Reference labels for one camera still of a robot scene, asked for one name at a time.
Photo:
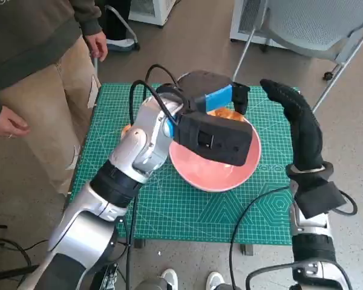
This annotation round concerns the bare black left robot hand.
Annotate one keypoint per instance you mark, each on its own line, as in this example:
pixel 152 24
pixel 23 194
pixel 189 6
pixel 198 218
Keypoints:
pixel 205 86

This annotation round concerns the round toy bread bun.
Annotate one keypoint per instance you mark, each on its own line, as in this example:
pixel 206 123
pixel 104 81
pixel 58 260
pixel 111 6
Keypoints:
pixel 127 130

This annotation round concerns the pink bowl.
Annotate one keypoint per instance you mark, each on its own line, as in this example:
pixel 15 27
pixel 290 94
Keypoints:
pixel 217 178

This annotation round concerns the white shoe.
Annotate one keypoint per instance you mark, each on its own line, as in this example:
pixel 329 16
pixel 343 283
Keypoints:
pixel 214 279
pixel 169 278

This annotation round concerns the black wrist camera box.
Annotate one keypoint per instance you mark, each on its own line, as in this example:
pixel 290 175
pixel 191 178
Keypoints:
pixel 217 139
pixel 320 199

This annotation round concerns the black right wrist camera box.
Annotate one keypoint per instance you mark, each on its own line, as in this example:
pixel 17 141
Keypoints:
pixel 320 199

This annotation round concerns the standing person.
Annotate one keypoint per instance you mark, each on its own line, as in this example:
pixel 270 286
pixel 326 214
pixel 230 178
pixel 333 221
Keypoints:
pixel 33 36

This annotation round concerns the grey chair with seated person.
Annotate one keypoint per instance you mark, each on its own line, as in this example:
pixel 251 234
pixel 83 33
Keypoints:
pixel 133 33

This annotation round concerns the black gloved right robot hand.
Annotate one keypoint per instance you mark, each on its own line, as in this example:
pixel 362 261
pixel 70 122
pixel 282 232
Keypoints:
pixel 305 136

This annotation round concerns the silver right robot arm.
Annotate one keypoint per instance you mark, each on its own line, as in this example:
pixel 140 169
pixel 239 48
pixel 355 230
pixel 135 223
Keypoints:
pixel 313 247

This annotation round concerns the green cutting mat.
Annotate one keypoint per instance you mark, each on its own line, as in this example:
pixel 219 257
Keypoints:
pixel 169 211

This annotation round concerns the black table bracket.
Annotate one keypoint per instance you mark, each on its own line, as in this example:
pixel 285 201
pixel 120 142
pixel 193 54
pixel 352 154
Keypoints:
pixel 139 244
pixel 247 250

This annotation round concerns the white cabinet with grille side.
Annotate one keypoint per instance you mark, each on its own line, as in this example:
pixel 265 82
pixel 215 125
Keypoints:
pixel 239 33

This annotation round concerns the black device with metal clips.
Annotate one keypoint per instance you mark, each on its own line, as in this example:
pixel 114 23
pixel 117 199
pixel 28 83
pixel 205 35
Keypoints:
pixel 110 276

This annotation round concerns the grey mesh chair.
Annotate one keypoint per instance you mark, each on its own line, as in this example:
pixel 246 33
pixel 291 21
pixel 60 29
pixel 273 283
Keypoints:
pixel 305 24

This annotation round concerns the white cabinet with mesh door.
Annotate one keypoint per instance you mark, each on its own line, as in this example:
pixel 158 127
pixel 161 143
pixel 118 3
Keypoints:
pixel 163 12

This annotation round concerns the seated person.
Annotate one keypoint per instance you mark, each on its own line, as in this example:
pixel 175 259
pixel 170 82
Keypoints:
pixel 118 18

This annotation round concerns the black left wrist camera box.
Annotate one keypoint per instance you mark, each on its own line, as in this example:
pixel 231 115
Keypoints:
pixel 217 139

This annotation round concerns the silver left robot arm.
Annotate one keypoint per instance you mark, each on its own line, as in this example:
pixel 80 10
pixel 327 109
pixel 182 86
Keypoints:
pixel 145 133

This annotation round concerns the long black stand leg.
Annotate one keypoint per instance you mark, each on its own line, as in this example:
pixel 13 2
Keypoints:
pixel 15 272

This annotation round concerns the rectangular braided toy bread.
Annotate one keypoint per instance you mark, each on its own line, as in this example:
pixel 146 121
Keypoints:
pixel 224 114

